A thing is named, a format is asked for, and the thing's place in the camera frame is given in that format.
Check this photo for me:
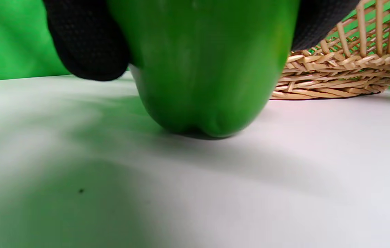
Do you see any green bell pepper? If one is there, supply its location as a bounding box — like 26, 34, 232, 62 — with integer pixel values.
107, 0, 300, 140

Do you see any oval wicker basket container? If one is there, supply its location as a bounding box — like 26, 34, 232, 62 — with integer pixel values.
270, 0, 390, 100

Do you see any person's left hand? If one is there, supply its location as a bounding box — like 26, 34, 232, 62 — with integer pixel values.
42, 0, 361, 81

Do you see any green backdrop cloth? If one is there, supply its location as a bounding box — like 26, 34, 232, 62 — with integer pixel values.
0, 0, 390, 93

